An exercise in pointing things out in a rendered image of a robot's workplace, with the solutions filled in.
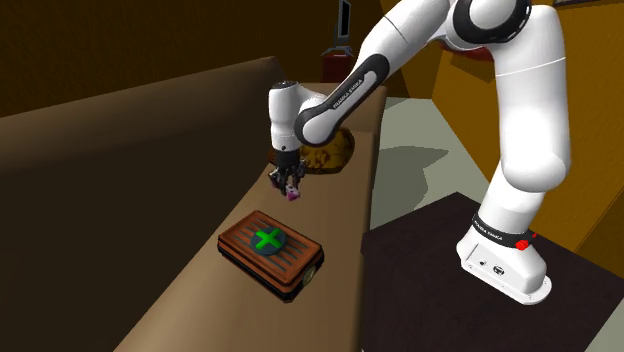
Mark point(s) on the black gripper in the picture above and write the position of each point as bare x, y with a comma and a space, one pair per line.
288, 160

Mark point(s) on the small pink white cube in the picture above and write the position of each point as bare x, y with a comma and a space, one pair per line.
292, 195

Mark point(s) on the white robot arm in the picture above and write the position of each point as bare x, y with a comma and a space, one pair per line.
531, 122

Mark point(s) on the brown patterned round bowl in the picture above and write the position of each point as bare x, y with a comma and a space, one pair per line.
331, 153

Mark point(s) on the blue disc with green cross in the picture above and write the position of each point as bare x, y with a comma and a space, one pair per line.
267, 240

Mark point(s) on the brown slatted wooden box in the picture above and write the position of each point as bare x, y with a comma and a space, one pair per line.
287, 265

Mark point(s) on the red cabinet with monitor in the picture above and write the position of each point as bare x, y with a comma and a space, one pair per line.
337, 66

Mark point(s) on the dark robot stand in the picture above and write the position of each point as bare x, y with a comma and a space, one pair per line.
419, 292

